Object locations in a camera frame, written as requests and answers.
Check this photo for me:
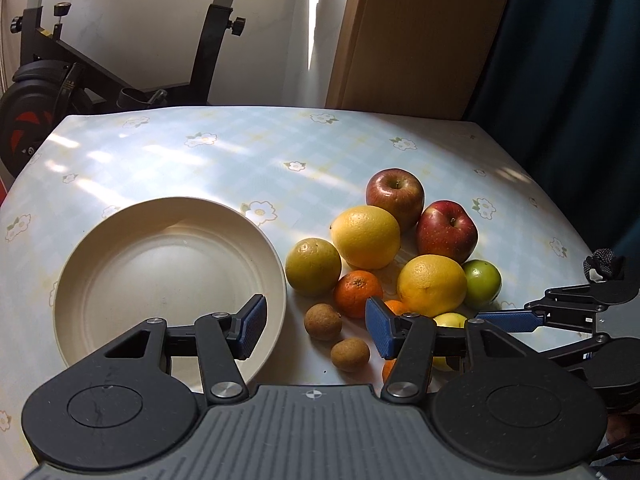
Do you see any small orange tangerine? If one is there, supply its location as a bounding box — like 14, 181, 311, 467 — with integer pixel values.
333, 270, 383, 320

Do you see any red apple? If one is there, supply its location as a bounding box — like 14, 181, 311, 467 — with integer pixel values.
416, 200, 478, 264
366, 168, 424, 233

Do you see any yellow-green citrus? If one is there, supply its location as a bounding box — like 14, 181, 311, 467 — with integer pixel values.
284, 237, 342, 297

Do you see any person's right hand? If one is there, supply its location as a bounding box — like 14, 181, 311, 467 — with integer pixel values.
606, 412, 640, 460

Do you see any small orange under gripper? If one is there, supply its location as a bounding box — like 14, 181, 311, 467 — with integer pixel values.
381, 299, 409, 382

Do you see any yellow lemon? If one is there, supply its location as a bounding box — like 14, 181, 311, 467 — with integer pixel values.
433, 312, 466, 372

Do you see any green small apple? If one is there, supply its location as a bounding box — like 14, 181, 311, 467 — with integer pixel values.
462, 259, 502, 310

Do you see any large yellow citrus front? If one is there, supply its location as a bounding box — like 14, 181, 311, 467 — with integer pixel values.
397, 255, 468, 318

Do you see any large yellow citrus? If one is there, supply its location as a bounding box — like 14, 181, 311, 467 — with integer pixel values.
330, 205, 401, 270
397, 255, 468, 318

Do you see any brown kiwi lower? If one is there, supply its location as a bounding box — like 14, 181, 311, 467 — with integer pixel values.
330, 337, 370, 373

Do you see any brown kiwi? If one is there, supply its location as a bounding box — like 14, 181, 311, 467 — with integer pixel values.
330, 337, 370, 373
304, 304, 343, 341

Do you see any beige round plate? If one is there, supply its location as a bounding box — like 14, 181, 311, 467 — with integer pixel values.
53, 197, 286, 382

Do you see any brown kiwi upper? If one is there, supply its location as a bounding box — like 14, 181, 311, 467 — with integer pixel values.
304, 304, 343, 341

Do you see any large yellow citrus rear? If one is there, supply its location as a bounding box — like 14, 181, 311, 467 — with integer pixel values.
330, 205, 401, 270

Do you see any floral checked tablecloth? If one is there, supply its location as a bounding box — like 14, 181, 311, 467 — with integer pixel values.
1, 107, 588, 479

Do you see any dark blue curtain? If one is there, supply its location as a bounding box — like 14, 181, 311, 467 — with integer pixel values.
464, 0, 639, 263

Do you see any wooden door panel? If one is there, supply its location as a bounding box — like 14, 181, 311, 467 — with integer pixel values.
326, 0, 506, 120

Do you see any black exercise bike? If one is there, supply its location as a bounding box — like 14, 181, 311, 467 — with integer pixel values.
1, 0, 246, 178

